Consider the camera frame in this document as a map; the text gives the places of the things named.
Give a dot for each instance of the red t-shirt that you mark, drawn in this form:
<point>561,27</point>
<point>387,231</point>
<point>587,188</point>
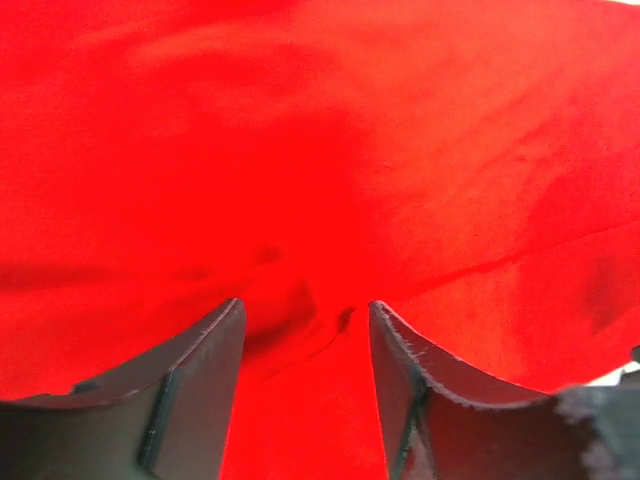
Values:
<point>473,164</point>

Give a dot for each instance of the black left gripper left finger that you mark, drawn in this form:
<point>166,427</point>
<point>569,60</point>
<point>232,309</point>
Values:
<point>164,414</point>

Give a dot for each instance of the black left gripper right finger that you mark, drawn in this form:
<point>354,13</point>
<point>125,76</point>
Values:
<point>442,418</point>

